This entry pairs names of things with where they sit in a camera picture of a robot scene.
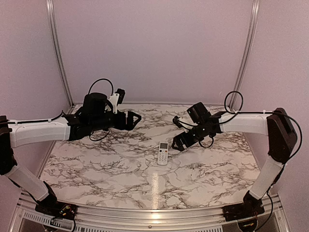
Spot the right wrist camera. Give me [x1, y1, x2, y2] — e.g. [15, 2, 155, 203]
[172, 116, 192, 131]

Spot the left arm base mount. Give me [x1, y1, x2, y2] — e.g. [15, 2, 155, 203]
[35, 201, 77, 220]

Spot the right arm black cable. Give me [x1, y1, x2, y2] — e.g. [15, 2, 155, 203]
[175, 90, 304, 211]

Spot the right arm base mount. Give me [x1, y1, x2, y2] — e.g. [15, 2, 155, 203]
[222, 201, 265, 221]

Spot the white remote control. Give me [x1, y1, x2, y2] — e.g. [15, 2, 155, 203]
[157, 142, 169, 166]

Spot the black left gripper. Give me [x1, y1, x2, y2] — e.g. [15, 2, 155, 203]
[90, 110, 141, 131]

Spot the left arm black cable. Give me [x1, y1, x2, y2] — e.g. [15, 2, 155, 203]
[0, 78, 114, 142]

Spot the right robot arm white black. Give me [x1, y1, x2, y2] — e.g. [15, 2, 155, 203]
[171, 102, 297, 217]

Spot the right aluminium frame post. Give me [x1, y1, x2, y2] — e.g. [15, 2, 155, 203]
[229, 0, 261, 104]

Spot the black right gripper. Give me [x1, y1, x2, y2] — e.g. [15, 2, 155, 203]
[172, 122, 211, 151]

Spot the front aluminium rail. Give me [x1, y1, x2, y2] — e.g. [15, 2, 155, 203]
[9, 193, 290, 232]

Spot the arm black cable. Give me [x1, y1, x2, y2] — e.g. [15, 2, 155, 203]
[175, 90, 304, 211]
[0, 78, 114, 142]

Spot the aluminium frame post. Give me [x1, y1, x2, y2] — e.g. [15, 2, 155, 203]
[229, 0, 261, 104]
[46, 0, 74, 108]

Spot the left aluminium frame post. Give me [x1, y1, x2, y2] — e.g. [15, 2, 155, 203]
[46, 0, 74, 108]

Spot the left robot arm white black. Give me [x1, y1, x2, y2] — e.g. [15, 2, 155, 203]
[0, 89, 141, 215]

